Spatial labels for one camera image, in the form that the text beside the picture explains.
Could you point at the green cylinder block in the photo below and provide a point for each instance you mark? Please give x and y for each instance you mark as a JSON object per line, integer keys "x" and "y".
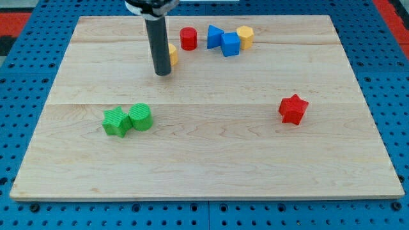
{"x": 140, "y": 116}

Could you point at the light wooden board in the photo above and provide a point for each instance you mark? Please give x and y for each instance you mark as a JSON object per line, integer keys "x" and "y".
{"x": 217, "y": 133}

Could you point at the red cylinder block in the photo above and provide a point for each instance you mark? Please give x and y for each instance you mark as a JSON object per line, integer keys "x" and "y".
{"x": 188, "y": 38}

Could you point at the red star block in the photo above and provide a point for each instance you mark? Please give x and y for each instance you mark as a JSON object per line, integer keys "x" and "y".
{"x": 292, "y": 109}

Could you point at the blue cube block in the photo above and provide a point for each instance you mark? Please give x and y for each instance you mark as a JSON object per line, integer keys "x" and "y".
{"x": 230, "y": 44}

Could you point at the blue triangle block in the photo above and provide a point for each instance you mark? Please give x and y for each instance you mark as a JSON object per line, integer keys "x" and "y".
{"x": 214, "y": 36}

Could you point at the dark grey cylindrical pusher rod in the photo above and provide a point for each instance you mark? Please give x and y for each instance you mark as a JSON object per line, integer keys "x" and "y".
{"x": 157, "y": 36}

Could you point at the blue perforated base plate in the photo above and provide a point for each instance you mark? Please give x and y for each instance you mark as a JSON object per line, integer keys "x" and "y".
{"x": 377, "y": 59}

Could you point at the yellow hexagon block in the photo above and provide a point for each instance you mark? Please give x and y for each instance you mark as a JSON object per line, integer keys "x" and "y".
{"x": 246, "y": 36}

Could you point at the yellow block behind rod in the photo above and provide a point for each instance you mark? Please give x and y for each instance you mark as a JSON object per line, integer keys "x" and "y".
{"x": 173, "y": 54}

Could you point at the green star block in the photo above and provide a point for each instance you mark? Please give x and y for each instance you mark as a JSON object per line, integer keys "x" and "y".
{"x": 116, "y": 122}

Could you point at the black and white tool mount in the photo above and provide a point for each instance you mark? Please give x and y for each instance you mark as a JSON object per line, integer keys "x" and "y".
{"x": 151, "y": 9}

